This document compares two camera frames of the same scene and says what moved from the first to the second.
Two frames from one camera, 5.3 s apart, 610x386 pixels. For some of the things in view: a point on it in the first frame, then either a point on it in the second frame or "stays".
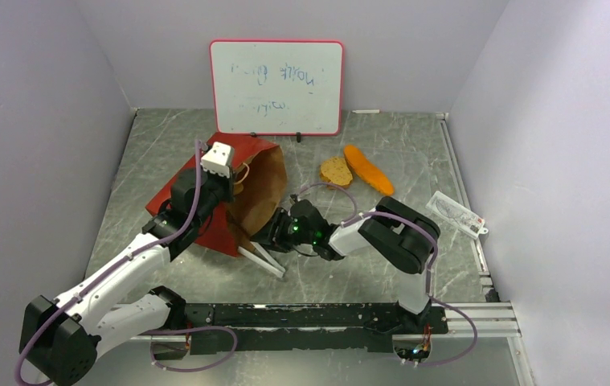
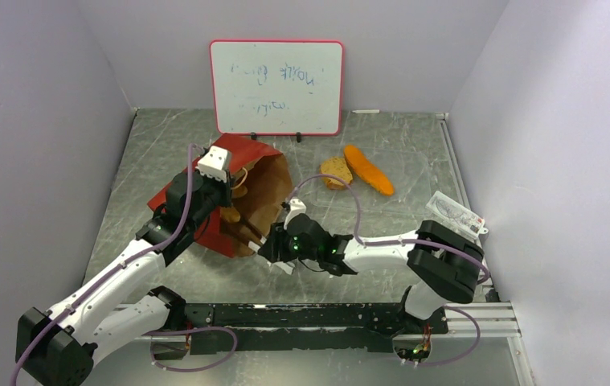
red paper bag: (260, 185) stays
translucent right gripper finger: (247, 253) to (253, 245)
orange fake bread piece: (335, 170) stays
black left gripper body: (219, 190) stays
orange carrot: (360, 166) stays
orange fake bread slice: (238, 188) to (231, 214)
